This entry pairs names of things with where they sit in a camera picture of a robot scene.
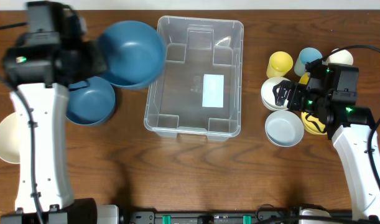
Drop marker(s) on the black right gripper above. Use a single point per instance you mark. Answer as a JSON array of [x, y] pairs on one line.
[[294, 98]]

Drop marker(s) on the light grey small bowl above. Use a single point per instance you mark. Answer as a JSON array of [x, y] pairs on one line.
[[284, 128]]

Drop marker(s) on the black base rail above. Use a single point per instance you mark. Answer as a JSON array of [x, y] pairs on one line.
[[261, 215]]

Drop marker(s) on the white label in bin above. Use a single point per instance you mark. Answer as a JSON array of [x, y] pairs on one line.
[[213, 91]]

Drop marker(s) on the yellow small bowl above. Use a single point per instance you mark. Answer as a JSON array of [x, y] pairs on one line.
[[312, 124]]

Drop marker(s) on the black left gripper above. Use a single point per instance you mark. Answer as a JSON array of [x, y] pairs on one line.
[[92, 59]]

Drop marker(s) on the dark blue bowl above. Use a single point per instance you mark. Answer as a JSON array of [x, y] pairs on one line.
[[91, 102], [134, 52]]

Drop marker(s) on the cream cup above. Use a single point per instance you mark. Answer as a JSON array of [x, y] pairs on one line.
[[342, 57]]

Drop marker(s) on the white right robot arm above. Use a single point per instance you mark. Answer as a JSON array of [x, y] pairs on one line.
[[352, 131]]

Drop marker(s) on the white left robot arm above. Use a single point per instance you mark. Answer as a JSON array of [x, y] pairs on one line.
[[45, 194]]

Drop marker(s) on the yellow cup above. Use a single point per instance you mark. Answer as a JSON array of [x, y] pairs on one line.
[[304, 78], [279, 64]]

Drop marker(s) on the light blue cup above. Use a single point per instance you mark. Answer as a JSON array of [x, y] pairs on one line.
[[306, 55]]

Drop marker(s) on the cream large bowl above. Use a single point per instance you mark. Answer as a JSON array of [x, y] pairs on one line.
[[9, 143]]

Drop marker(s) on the white small bowl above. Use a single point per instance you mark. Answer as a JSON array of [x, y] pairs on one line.
[[267, 94]]

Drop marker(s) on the clear plastic storage bin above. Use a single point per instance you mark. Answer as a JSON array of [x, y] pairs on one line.
[[194, 47]]

